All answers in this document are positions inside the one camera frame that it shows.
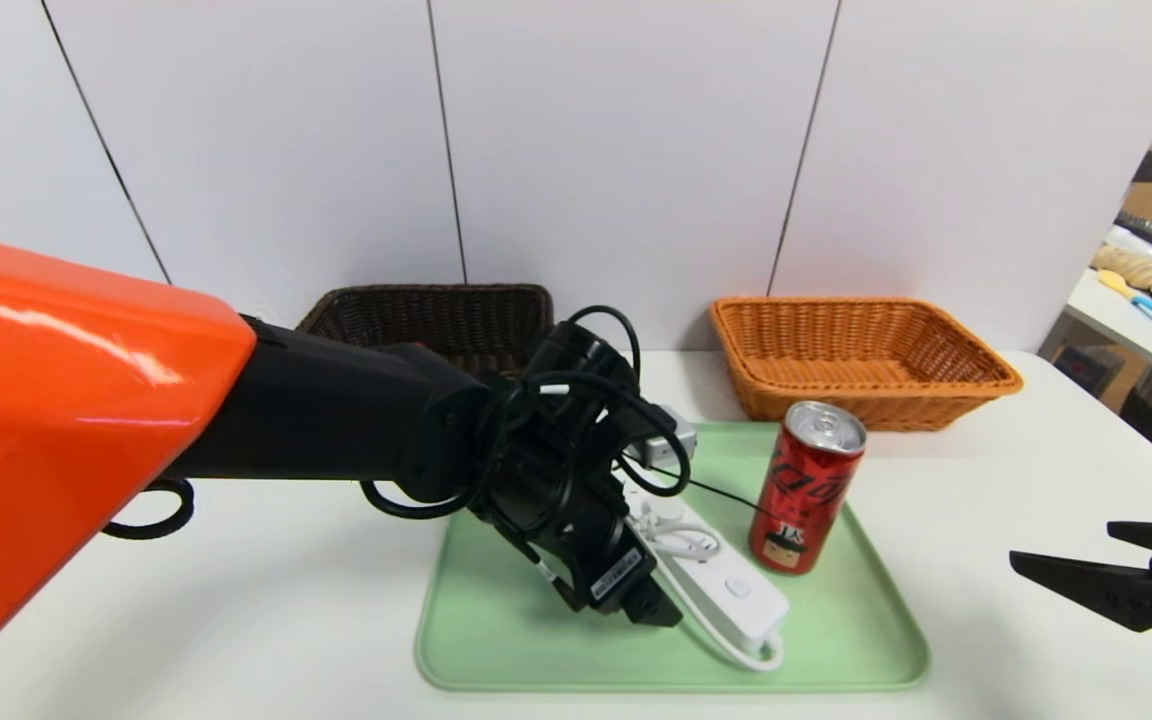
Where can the yellow and blue tool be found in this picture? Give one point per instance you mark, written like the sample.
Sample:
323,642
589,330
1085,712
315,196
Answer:
1119,284

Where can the orange wicker basket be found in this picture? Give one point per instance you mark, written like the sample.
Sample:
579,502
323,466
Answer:
866,405

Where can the tan woven loaf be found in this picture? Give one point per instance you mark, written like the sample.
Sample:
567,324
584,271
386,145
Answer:
1131,267

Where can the light green plastic tray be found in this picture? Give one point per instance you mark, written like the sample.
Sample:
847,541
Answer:
496,630

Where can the dark brown wicker basket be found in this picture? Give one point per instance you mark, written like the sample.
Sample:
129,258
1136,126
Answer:
416,320

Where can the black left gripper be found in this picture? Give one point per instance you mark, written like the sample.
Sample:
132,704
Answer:
615,582

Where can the white background table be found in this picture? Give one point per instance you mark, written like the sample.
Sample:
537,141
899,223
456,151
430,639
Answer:
1126,320

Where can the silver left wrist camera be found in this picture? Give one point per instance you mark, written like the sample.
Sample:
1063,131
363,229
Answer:
671,440

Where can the brown cardboard box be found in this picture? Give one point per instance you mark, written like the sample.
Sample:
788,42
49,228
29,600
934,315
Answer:
1086,370

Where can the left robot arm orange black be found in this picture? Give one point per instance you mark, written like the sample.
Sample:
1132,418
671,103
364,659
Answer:
86,420

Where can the black brush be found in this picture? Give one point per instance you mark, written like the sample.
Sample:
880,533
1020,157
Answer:
1143,230

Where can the red soda can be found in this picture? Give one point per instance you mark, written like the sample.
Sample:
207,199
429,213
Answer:
804,500

